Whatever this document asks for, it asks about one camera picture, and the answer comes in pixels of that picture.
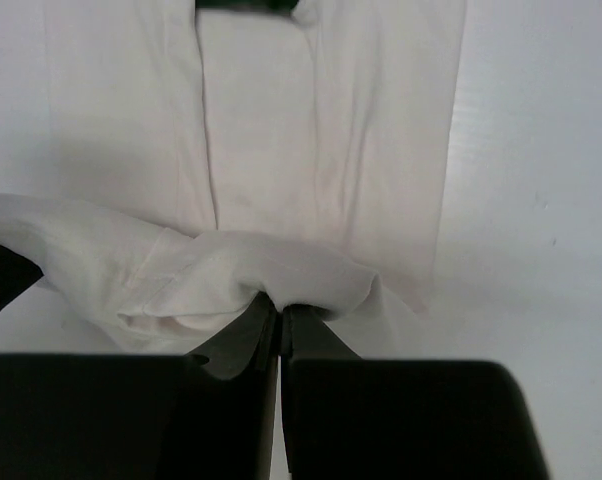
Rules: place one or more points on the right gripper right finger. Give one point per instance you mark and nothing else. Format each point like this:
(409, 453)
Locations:
(305, 334)

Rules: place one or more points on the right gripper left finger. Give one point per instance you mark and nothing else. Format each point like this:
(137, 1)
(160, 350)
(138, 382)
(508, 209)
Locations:
(243, 344)

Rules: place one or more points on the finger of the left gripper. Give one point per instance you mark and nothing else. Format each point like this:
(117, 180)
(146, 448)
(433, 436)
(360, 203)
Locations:
(17, 274)

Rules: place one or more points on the white green-sleeved t-shirt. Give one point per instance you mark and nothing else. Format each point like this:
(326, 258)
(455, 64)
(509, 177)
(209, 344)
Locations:
(166, 162)

